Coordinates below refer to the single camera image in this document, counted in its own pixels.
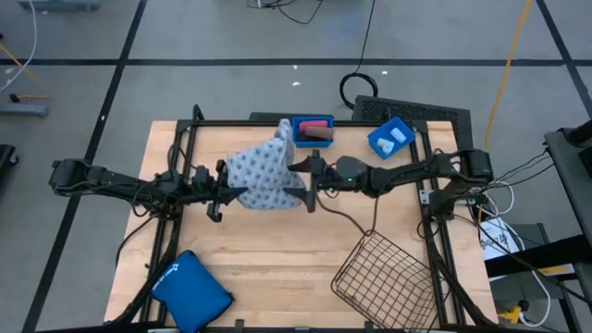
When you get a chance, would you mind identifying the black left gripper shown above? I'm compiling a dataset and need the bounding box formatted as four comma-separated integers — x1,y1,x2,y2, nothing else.
192,159,249,223

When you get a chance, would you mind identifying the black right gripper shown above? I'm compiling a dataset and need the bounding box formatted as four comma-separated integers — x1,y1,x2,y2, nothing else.
282,148,343,214

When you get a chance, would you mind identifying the grey patterned fabric pouch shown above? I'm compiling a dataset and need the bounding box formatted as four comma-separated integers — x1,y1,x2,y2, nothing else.
225,117,306,212

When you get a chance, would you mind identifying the brown bandage roll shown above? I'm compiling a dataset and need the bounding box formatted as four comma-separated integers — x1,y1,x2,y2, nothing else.
304,126,335,141

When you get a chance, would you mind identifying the pink bandage roll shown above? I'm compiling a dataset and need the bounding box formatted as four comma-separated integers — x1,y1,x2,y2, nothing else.
299,119,329,133

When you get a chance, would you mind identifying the blue plastic bin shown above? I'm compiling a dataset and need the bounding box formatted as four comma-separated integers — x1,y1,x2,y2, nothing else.
291,115,335,149
367,116,416,161

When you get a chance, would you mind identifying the black flat device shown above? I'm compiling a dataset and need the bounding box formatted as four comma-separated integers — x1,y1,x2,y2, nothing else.
248,112,295,123

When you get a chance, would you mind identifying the blue first aid pouch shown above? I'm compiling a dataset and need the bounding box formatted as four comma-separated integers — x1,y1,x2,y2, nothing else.
151,250,235,333

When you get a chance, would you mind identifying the black perforated computer case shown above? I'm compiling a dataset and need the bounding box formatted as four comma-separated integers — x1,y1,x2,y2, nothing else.
351,94,474,161

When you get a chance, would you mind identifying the white printed box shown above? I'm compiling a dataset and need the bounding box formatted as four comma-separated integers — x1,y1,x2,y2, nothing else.
478,216,523,261

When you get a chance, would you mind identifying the grey metal floor bar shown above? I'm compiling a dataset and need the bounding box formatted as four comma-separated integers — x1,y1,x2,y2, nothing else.
0,102,49,118

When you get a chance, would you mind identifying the yellow power plug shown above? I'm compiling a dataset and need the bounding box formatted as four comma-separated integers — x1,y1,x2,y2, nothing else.
498,300,531,325

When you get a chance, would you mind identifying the grey metal floor base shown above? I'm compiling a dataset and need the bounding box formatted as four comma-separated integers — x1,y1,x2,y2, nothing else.
17,0,101,13

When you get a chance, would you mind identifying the dark side cart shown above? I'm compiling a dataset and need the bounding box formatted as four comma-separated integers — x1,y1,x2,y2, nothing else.
544,124,592,241

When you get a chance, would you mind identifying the black metal table frame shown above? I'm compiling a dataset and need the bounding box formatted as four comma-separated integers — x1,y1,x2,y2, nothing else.
104,105,499,333

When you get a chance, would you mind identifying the black coiled floor cable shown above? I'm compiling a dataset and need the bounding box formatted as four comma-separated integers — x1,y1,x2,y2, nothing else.
339,0,379,111

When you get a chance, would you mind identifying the dark wire basket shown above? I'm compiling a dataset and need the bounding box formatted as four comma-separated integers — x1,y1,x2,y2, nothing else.
330,229,440,330

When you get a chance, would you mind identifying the black looped floor cable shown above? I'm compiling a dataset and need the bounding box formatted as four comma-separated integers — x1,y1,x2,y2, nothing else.
247,0,325,26

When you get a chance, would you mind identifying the yellow cable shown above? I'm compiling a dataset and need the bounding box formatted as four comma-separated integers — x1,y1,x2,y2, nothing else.
483,0,533,152

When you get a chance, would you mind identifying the white floor cable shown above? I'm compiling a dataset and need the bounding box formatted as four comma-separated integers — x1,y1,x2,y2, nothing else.
0,0,38,93

